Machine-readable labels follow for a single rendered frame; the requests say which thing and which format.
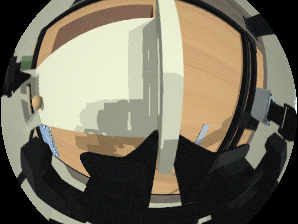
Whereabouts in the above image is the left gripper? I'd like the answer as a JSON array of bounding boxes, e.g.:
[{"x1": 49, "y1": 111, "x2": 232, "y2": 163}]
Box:
[{"x1": 2, "y1": 56, "x2": 31, "y2": 97}]

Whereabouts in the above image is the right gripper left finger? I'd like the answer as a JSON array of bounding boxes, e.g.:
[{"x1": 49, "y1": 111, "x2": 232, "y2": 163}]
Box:
[{"x1": 80, "y1": 130, "x2": 159, "y2": 208}]

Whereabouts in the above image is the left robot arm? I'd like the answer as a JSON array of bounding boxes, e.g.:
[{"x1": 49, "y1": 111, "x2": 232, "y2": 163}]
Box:
[{"x1": 16, "y1": 61, "x2": 21, "y2": 71}]

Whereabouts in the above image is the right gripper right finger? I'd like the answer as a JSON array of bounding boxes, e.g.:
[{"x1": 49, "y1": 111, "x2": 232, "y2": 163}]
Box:
[{"x1": 173, "y1": 134, "x2": 250, "y2": 205}]

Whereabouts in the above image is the tan ball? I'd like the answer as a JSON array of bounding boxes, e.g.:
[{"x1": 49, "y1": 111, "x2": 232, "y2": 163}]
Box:
[{"x1": 32, "y1": 95, "x2": 42, "y2": 110}]

